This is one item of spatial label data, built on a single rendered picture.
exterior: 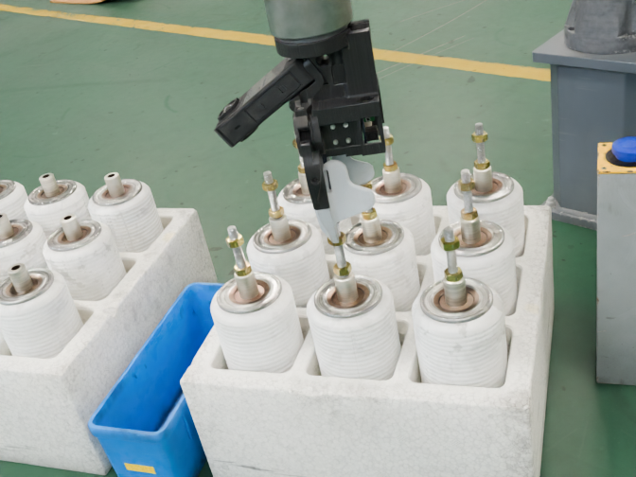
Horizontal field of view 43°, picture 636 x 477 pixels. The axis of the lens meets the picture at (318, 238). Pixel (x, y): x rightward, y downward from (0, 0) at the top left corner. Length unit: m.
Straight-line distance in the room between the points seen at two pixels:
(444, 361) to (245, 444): 0.27
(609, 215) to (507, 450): 0.29
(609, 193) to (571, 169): 0.45
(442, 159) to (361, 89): 0.95
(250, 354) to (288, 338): 0.05
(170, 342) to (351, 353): 0.38
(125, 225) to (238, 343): 0.37
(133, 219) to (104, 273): 0.11
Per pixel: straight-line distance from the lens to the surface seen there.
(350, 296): 0.87
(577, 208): 1.43
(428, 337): 0.84
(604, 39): 1.29
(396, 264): 0.94
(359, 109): 0.73
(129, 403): 1.10
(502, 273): 0.93
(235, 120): 0.77
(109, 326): 1.10
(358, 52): 0.73
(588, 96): 1.32
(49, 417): 1.11
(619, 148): 0.95
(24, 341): 1.08
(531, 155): 1.66
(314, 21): 0.70
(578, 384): 1.12
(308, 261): 0.99
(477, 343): 0.83
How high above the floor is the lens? 0.77
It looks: 31 degrees down
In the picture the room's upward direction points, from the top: 12 degrees counter-clockwise
